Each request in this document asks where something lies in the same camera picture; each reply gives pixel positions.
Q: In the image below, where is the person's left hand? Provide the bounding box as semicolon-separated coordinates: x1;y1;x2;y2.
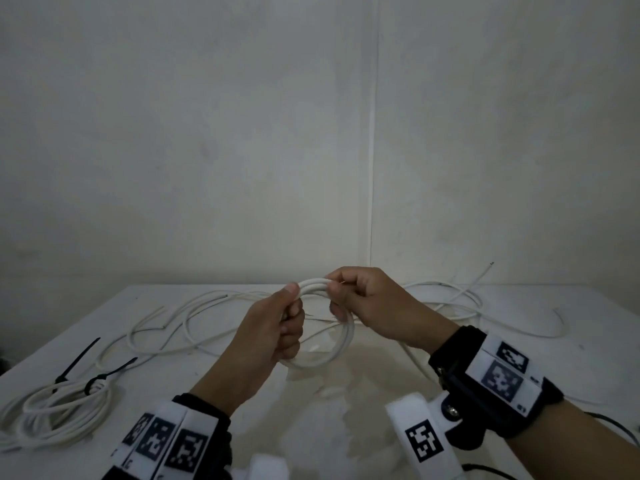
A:
229;282;306;391

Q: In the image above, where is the person's right hand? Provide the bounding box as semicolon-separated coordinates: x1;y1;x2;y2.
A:
325;267;460;355

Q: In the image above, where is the white cable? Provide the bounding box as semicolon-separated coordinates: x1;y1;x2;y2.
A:
95;289;281;371
399;282;640;411
0;382;76;453
305;262;496;325
279;277;441;385
15;384;113;448

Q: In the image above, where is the black plastic zip tie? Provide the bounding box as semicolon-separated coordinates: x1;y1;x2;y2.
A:
52;338;101;393
83;357;139;395

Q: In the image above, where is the person's right forearm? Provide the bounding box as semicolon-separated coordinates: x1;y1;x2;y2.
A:
505;399;640;480

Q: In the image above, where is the person's left forearm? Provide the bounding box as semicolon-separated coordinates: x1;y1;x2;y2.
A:
189;357;273;415

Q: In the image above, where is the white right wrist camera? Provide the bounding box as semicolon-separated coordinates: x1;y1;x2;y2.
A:
385;392;463;480

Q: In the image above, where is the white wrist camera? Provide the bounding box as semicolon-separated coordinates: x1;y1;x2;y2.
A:
385;392;463;480
247;453;289;480

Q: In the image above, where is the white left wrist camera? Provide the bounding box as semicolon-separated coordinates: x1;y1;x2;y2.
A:
247;453;289;480

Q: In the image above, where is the black right camera cable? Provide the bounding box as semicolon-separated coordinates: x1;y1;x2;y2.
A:
462;463;519;480

